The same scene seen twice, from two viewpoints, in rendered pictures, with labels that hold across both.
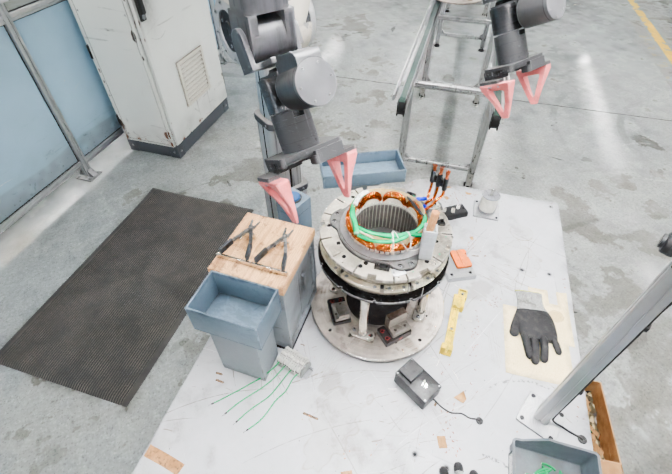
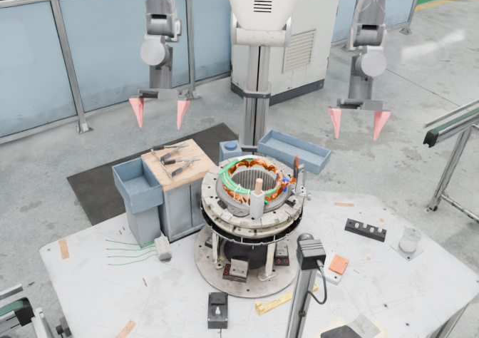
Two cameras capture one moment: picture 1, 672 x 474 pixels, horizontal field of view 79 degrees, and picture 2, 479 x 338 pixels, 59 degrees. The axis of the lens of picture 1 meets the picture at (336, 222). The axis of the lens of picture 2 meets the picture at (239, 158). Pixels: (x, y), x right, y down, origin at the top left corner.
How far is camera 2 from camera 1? 0.73 m
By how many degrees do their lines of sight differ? 29
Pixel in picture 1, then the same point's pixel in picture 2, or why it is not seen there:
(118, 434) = not seen: hidden behind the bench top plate
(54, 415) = (70, 227)
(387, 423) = (179, 319)
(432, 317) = (271, 284)
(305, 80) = (146, 50)
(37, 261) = (126, 135)
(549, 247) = (433, 307)
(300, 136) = (155, 80)
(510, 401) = not seen: outside the picture
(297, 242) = (198, 168)
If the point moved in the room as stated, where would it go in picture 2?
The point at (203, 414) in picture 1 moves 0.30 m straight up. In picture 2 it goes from (98, 242) to (82, 180)
